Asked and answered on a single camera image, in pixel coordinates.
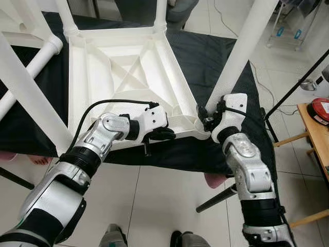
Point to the black stand pole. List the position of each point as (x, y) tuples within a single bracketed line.
[(298, 85)]

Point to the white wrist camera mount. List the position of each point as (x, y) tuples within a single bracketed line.
[(234, 110), (154, 119)]

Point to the black table leg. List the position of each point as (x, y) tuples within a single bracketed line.
[(15, 178), (216, 198)]

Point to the grey robot right leg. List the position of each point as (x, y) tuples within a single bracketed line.
[(193, 240)]

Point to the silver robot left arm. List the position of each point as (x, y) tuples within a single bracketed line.
[(77, 164)]

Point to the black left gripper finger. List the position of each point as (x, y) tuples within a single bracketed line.
[(164, 134)]

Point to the wooden side table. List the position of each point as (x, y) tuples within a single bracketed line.
[(313, 144)]

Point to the grey robot left leg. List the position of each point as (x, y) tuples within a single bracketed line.
[(114, 236)]

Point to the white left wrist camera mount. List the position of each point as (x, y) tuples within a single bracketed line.
[(154, 119)]

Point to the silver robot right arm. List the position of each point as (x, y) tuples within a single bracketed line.
[(249, 170)]

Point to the grey robot leg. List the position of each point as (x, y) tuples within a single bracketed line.
[(193, 240), (114, 236)]

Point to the metal bowl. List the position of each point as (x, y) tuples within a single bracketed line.
[(308, 85)]

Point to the person bare foot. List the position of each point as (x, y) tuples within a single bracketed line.
[(38, 159)]

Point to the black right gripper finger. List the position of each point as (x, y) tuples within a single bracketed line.
[(202, 113)]

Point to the white floor appliance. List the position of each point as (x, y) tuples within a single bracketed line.
[(325, 74)]

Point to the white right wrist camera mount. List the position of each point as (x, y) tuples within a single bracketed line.
[(234, 110)]

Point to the white plastic table top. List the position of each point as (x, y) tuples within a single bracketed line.
[(128, 67), (13, 25)]

